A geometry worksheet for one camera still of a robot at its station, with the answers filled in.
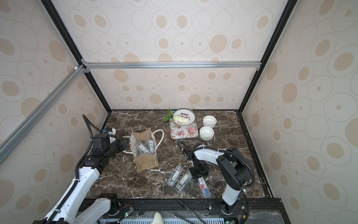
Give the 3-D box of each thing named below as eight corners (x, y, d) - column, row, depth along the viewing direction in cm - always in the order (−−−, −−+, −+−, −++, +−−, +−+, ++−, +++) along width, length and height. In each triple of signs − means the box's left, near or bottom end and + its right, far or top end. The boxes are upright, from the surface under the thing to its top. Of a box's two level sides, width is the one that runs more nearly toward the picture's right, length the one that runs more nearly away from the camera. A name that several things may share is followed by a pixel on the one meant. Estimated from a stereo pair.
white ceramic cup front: (199, 141, 102) (200, 138, 99) (198, 129, 109) (199, 126, 106) (214, 141, 102) (215, 138, 99) (212, 129, 109) (213, 126, 106)
